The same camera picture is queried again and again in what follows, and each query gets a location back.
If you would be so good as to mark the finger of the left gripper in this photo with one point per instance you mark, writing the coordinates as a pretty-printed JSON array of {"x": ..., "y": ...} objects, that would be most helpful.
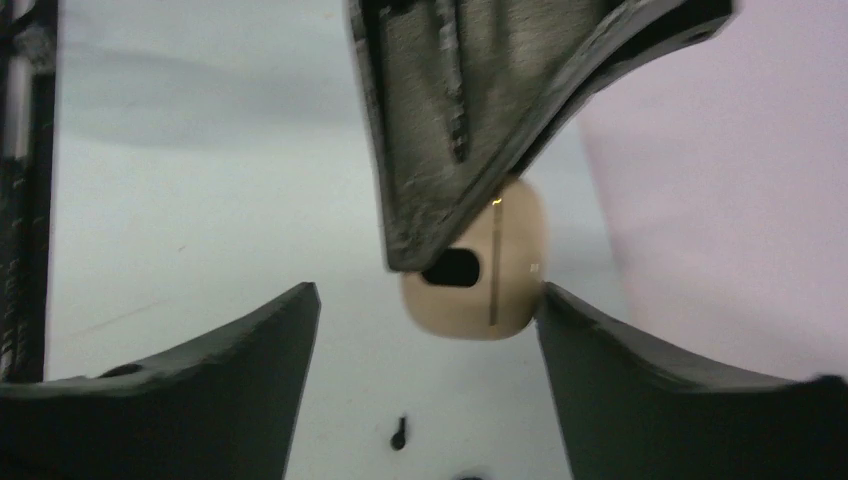
[{"x": 460, "y": 95}]

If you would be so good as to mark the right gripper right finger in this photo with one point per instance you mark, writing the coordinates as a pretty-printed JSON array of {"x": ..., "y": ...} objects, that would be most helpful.
[{"x": 633, "y": 406}]

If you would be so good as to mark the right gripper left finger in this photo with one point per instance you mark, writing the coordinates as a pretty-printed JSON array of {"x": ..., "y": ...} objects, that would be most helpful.
[{"x": 220, "y": 406}]

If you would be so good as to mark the beige earbud charging case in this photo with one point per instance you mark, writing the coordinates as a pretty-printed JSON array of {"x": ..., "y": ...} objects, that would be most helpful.
[{"x": 487, "y": 284}]

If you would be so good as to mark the black earbud left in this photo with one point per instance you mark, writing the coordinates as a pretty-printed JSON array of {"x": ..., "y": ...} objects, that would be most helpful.
[{"x": 399, "y": 438}]

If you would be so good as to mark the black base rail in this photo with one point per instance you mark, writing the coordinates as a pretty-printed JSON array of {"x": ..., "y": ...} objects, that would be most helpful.
[{"x": 29, "y": 65}]

